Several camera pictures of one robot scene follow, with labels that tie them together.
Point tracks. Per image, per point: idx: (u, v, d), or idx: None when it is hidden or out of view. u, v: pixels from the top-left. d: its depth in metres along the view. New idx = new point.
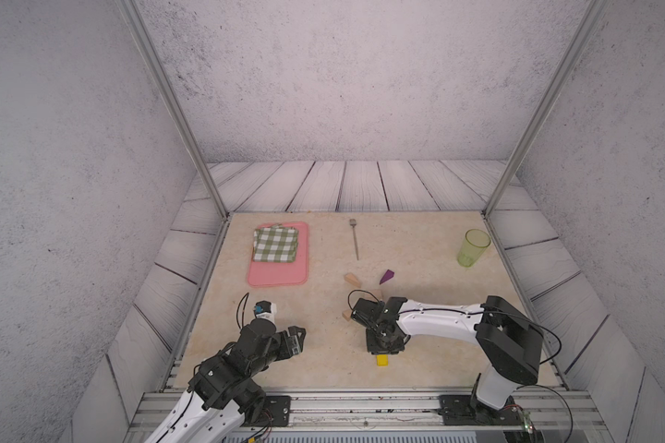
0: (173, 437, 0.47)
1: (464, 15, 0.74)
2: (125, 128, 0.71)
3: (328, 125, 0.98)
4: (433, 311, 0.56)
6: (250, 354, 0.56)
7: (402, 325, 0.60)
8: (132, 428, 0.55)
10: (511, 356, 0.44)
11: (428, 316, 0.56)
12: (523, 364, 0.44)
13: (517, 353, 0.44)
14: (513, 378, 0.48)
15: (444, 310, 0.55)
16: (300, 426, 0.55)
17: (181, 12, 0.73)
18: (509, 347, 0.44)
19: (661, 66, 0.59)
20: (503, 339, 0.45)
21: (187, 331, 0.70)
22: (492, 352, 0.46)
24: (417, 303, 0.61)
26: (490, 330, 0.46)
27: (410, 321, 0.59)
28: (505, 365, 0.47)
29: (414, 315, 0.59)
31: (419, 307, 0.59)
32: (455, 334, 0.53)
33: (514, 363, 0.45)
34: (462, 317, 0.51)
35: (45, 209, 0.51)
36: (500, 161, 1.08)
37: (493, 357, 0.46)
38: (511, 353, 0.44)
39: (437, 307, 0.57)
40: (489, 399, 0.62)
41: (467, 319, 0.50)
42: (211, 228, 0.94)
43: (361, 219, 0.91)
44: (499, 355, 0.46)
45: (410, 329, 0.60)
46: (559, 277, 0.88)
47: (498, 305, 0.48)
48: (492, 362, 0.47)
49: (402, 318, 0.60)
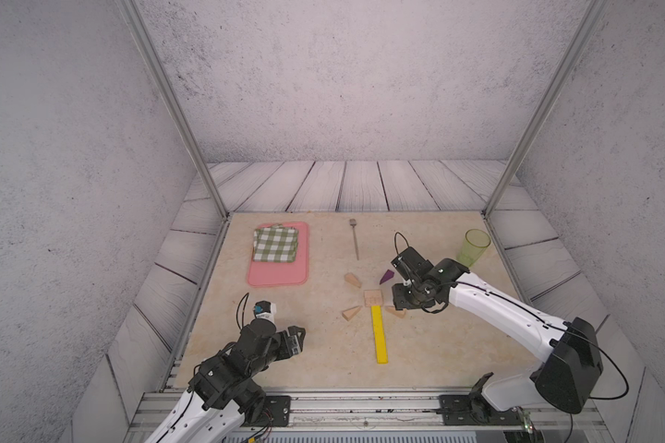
0: (172, 437, 0.47)
1: (465, 15, 0.74)
2: (125, 129, 0.71)
3: (328, 125, 0.98)
4: (501, 301, 0.49)
6: (250, 354, 0.56)
7: (453, 293, 0.54)
8: (132, 428, 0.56)
10: (575, 389, 0.41)
11: (491, 300, 0.50)
12: (580, 398, 0.41)
13: (583, 386, 0.40)
14: (550, 400, 0.46)
15: (516, 306, 0.48)
16: (300, 425, 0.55)
17: (182, 12, 0.73)
18: (578, 379, 0.40)
19: (661, 66, 0.59)
20: (577, 366, 0.39)
21: (187, 331, 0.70)
22: (555, 371, 0.42)
24: (483, 282, 0.53)
26: (567, 353, 0.41)
27: (465, 294, 0.52)
28: (557, 387, 0.44)
29: (474, 293, 0.52)
31: (485, 289, 0.52)
32: (515, 330, 0.47)
33: (572, 394, 0.42)
34: (537, 323, 0.45)
35: (46, 209, 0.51)
36: (500, 161, 1.08)
37: (549, 375, 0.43)
38: (577, 383, 0.40)
39: (507, 299, 0.49)
40: (493, 399, 0.62)
41: (543, 329, 0.44)
42: (211, 228, 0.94)
43: (362, 219, 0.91)
44: (559, 377, 0.42)
45: (461, 304, 0.54)
46: (559, 278, 0.88)
47: (585, 329, 0.43)
48: (543, 377, 0.47)
49: (457, 286, 0.53)
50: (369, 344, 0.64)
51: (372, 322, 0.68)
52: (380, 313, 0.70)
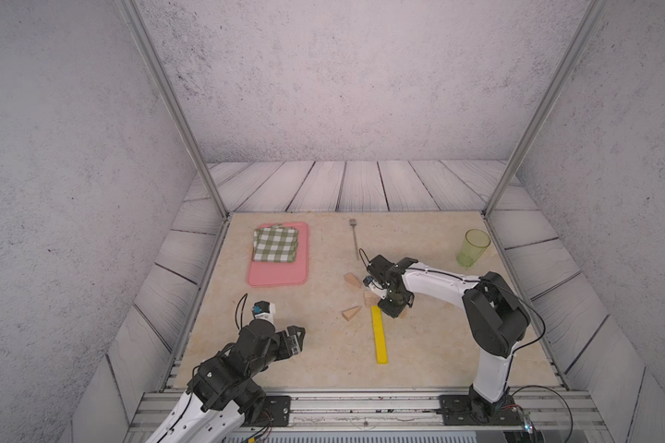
0: (171, 438, 0.47)
1: (465, 15, 0.74)
2: (125, 129, 0.71)
3: (328, 125, 0.98)
4: (435, 272, 0.62)
6: (247, 355, 0.56)
7: (405, 279, 0.67)
8: (132, 428, 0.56)
10: (489, 323, 0.49)
11: (429, 275, 0.62)
12: (497, 332, 0.48)
13: (495, 322, 0.48)
14: (487, 348, 0.53)
15: (446, 273, 0.60)
16: (300, 425, 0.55)
17: (182, 12, 0.73)
18: (489, 315, 0.49)
19: (661, 66, 0.59)
20: (488, 305, 0.49)
21: (187, 331, 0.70)
22: (473, 315, 0.51)
24: (424, 264, 0.67)
26: (477, 295, 0.50)
27: (413, 277, 0.65)
28: (481, 330, 0.51)
29: (417, 272, 0.65)
31: (425, 268, 0.65)
32: (450, 295, 0.57)
33: (490, 330, 0.49)
34: (458, 281, 0.56)
35: (46, 209, 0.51)
36: (500, 161, 1.08)
37: (473, 321, 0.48)
38: (488, 320, 0.49)
39: (440, 269, 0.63)
40: (485, 389, 0.63)
41: (463, 284, 0.55)
42: (211, 228, 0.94)
43: (361, 219, 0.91)
44: (477, 320, 0.51)
45: (412, 285, 0.66)
46: (559, 278, 0.88)
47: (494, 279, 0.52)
48: (472, 326, 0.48)
49: (405, 272, 0.67)
50: (369, 344, 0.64)
51: (372, 323, 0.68)
52: (380, 313, 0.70)
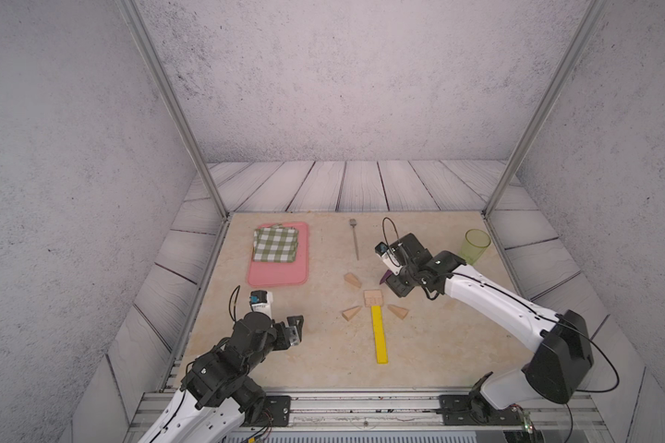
0: (165, 437, 0.45)
1: (465, 15, 0.74)
2: (125, 129, 0.71)
3: (328, 125, 0.98)
4: (494, 291, 0.50)
6: (243, 351, 0.53)
7: (449, 282, 0.55)
8: (132, 428, 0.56)
10: (563, 377, 0.42)
11: (487, 291, 0.51)
12: (567, 388, 0.42)
13: (570, 376, 0.40)
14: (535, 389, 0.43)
15: (511, 298, 0.49)
16: (300, 425, 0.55)
17: (181, 12, 0.73)
18: (566, 368, 0.40)
19: (661, 66, 0.59)
20: (566, 355, 0.40)
21: (187, 331, 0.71)
22: (545, 360, 0.43)
24: (478, 274, 0.54)
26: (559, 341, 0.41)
27: (461, 285, 0.53)
28: (543, 377, 0.45)
29: (470, 283, 0.53)
31: (479, 280, 0.53)
32: (508, 323, 0.49)
33: (561, 384, 0.43)
34: (528, 314, 0.46)
35: (45, 209, 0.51)
36: (500, 161, 1.08)
37: (538, 364, 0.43)
38: (566, 375, 0.41)
39: (501, 289, 0.50)
40: (493, 398, 0.62)
41: (535, 320, 0.45)
42: (211, 228, 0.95)
43: (362, 219, 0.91)
44: (547, 365, 0.43)
45: (455, 293, 0.56)
46: (559, 278, 0.88)
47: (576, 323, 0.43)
48: (534, 367, 0.49)
49: (453, 278, 0.54)
50: (369, 344, 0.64)
51: (372, 323, 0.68)
52: (380, 313, 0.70)
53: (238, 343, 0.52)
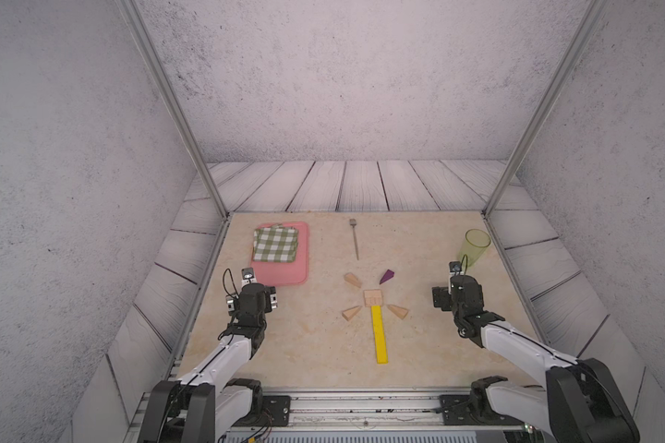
0: (230, 350, 0.57)
1: (464, 14, 0.74)
2: (125, 129, 0.71)
3: (328, 125, 0.98)
4: (520, 337, 0.55)
6: (256, 311, 0.69)
7: (484, 333, 0.62)
8: (131, 427, 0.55)
10: (573, 414, 0.41)
11: (513, 337, 0.56)
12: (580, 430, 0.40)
13: (583, 417, 0.40)
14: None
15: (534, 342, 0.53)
16: (300, 426, 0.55)
17: (182, 12, 0.73)
18: (576, 406, 0.41)
19: (661, 66, 0.59)
20: (575, 392, 0.41)
21: (187, 331, 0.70)
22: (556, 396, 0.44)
24: (510, 324, 0.60)
26: (564, 376, 0.43)
27: (493, 333, 0.60)
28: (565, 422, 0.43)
29: (501, 331, 0.59)
31: (510, 328, 0.59)
32: (529, 365, 0.51)
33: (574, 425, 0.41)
34: (545, 353, 0.49)
35: (45, 209, 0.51)
36: (500, 161, 1.08)
37: (558, 407, 0.44)
38: (574, 411, 0.41)
39: (526, 336, 0.55)
40: (495, 398, 0.63)
41: (550, 360, 0.47)
42: (211, 228, 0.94)
43: (361, 219, 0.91)
44: (561, 404, 0.43)
45: (490, 343, 0.61)
46: (558, 278, 0.88)
47: (598, 369, 0.43)
48: (556, 413, 0.44)
49: (488, 329, 0.61)
50: (369, 344, 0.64)
51: (372, 322, 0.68)
52: (380, 313, 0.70)
53: (250, 307, 0.67)
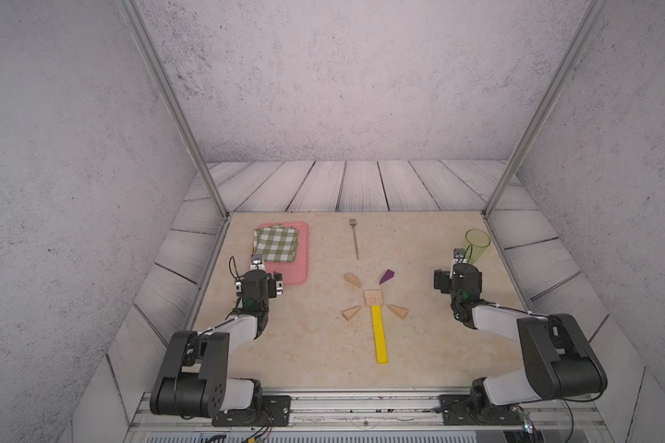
0: (238, 321, 0.61)
1: (465, 14, 0.74)
2: (125, 129, 0.71)
3: (328, 125, 0.98)
4: (505, 309, 0.60)
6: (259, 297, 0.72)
7: (476, 313, 0.68)
8: (132, 428, 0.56)
10: (540, 352, 0.45)
11: (499, 310, 0.61)
12: (546, 363, 0.45)
13: (548, 353, 0.45)
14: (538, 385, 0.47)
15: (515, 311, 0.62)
16: (300, 425, 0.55)
17: (181, 12, 0.73)
18: (543, 345, 0.46)
19: (661, 66, 0.59)
20: (543, 335, 0.46)
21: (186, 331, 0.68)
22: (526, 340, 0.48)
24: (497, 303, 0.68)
26: (535, 322, 0.48)
27: (482, 311, 0.65)
28: (534, 362, 0.47)
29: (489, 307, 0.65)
31: (496, 305, 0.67)
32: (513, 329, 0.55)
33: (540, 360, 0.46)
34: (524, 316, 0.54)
35: (45, 209, 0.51)
36: (500, 161, 1.08)
37: (527, 351, 0.49)
38: (540, 348, 0.45)
39: (510, 308, 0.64)
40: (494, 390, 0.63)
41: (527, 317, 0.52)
42: (211, 228, 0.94)
43: (362, 219, 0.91)
44: (530, 347, 0.48)
45: (480, 322, 0.66)
46: (559, 278, 0.88)
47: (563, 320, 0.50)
48: (526, 357, 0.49)
49: (477, 308, 0.67)
50: (369, 344, 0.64)
51: (372, 323, 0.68)
52: (380, 312, 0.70)
53: (254, 293, 0.70)
